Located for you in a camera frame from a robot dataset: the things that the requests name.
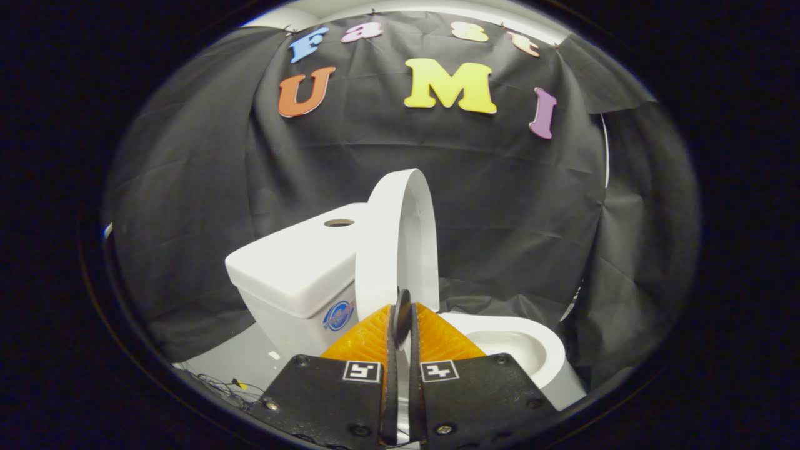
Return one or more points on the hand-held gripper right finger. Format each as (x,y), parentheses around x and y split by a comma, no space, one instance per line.
(475,394)

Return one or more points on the black backdrop cloth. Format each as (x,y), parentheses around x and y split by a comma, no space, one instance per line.
(500,219)

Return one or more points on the white toilet lid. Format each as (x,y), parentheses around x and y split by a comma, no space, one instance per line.
(381,250)

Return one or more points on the white ceramic toilet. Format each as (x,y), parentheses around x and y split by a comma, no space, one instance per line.
(294,269)

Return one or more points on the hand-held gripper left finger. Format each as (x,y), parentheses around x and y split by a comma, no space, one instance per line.
(325,394)

